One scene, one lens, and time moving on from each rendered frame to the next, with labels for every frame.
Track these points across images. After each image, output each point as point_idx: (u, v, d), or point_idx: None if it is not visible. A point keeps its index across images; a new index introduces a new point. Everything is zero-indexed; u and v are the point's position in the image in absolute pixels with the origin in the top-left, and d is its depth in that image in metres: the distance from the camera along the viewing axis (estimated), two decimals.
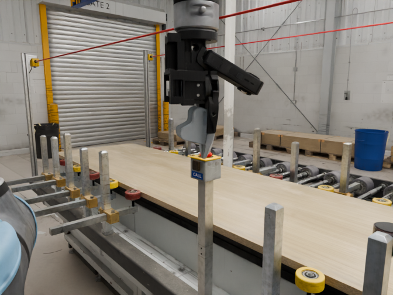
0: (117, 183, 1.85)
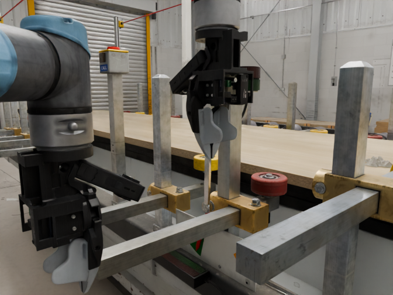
0: None
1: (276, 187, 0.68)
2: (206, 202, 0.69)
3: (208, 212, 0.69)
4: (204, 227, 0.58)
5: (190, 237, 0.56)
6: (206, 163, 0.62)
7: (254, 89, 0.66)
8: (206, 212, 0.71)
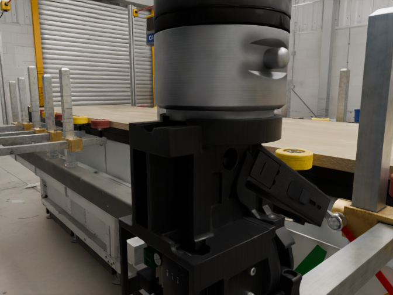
0: (87, 119, 1.65)
1: None
2: (326, 212, 0.48)
3: (341, 220, 0.46)
4: (373, 261, 0.36)
5: (361, 279, 0.34)
6: None
7: None
8: (344, 232, 0.47)
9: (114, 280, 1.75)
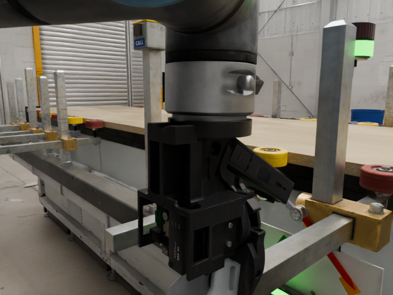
0: (82, 119, 1.69)
1: None
2: (289, 205, 0.53)
3: (302, 212, 0.51)
4: (337, 235, 0.44)
5: (324, 249, 0.42)
6: None
7: (368, 55, 0.49)
8: (305, 222, 0.52)
9: (109, 276, 1.80)
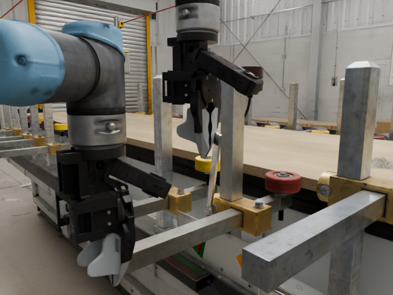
0: None
1: (290, 185, 0.70)
2: (209, 203, 0.68)
3: (210, 213, 0.68)
4: (223, 224, 0.60)
5: (210, 233, 0.58)
6: (213, 165, 0.61)
7: None
8: (208, 213, 0.70)
9: None
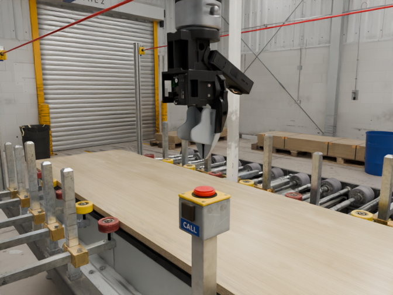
0: (92, 206, 1.44)
1: None
2: None
3: None
4: None
5: None
6: None
7: None
8: None
9: None
